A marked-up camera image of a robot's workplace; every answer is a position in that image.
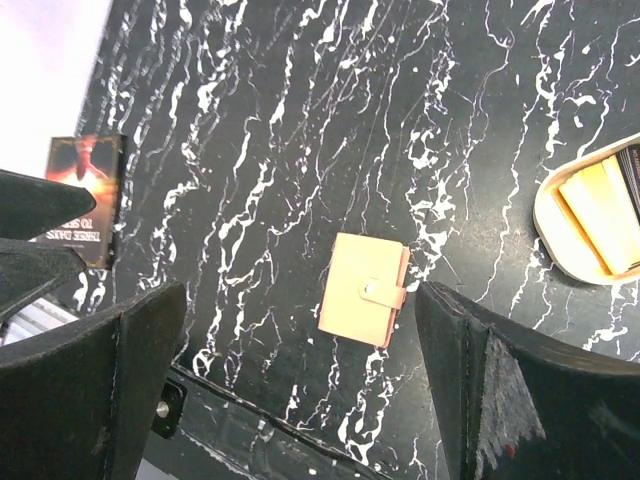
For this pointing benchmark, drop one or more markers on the pink leather card holder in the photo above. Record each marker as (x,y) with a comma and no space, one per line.
(364,289)

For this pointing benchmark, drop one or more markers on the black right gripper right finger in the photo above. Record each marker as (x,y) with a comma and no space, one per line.
(513,403)

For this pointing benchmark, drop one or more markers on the beige card tray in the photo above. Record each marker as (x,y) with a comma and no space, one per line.
(564,239)

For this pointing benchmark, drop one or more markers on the white card stack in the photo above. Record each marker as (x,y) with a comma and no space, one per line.
(629,162)

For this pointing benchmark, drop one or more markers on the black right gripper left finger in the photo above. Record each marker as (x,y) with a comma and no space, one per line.
(78,401)

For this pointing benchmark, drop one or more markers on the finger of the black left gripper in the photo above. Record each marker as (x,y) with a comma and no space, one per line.
(29,270)
(31,206)

